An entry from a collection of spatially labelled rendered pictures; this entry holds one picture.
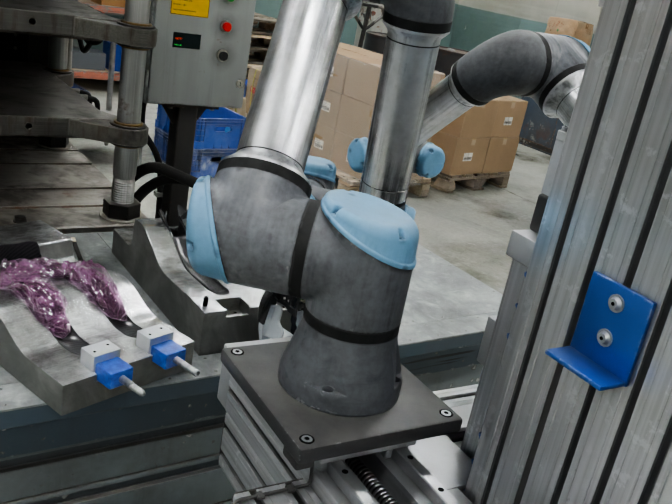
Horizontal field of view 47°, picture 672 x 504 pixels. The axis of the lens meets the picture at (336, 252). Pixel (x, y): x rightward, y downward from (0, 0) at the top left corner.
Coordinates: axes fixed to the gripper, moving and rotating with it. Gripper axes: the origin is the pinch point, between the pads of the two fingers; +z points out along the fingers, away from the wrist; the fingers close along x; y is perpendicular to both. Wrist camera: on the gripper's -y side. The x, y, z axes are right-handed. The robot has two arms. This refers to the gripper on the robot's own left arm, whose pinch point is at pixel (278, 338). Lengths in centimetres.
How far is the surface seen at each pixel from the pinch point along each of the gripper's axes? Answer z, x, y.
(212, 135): 53, 210, -320
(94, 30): -42, 2, -84
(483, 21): -32, 737, -511
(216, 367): 4.6, -11.7, -2.4
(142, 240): -5.6, -7.1, -38.8
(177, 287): -3.7, -10.3, -19.4
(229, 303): -3.2, -4.3, -10.5
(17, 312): -4.3, -41.1, -19.3
